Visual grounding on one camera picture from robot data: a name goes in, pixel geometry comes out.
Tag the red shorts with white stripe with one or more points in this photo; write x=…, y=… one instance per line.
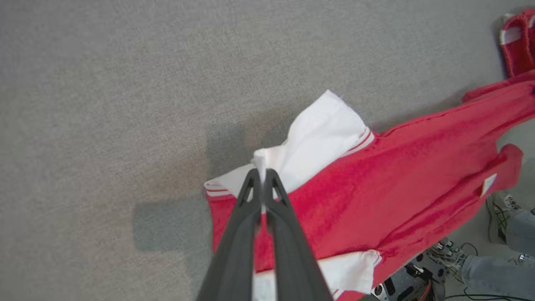
x=518, y=46

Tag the grey sneaker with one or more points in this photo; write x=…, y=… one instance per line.
x=449, y=255
x=501, y=213

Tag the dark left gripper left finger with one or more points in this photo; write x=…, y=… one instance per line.
x=234, y=251

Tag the metal robot base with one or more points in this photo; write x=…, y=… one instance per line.
x=409, y=280

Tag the person's leg in jeans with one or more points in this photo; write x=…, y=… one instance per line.
x=497, y=276
x=522, y=230

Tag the red and white jersey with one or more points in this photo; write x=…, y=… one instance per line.
x=376, y=188

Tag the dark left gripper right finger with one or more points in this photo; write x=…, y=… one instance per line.
x=292, y=259

